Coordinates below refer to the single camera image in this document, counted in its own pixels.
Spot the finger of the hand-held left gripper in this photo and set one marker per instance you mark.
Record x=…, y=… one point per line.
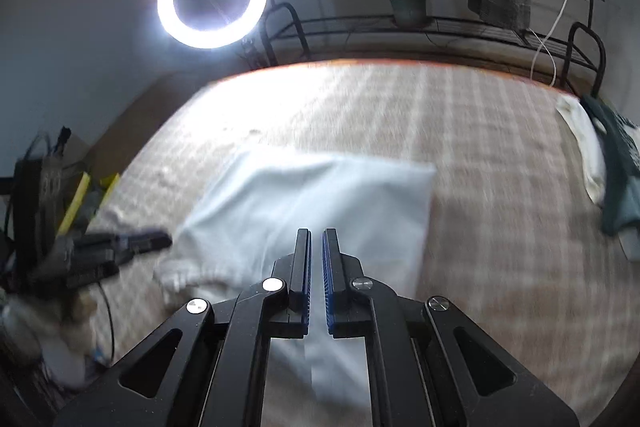
x=147, y=241

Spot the black floor device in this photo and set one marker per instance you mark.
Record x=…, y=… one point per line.
x=64, y=139

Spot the potted plant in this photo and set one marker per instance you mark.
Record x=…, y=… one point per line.
x=410, y=9

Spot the white t-shirt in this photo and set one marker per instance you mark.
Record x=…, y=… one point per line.
x=310, y=192

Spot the dark teal printed garment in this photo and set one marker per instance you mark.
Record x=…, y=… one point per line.
x=620, y=177

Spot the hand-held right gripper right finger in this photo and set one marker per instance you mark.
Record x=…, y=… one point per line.
x=327, y=277

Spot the white crumpled garment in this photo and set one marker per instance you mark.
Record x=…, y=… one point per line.
x=585, y=142

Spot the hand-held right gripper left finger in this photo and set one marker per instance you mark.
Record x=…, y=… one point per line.
x=300, y=267

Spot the beige plaid blanket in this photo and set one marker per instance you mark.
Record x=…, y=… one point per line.
x=500, y=207

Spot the yellow-edged dark bag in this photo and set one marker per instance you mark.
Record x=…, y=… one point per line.
x=40, y=207

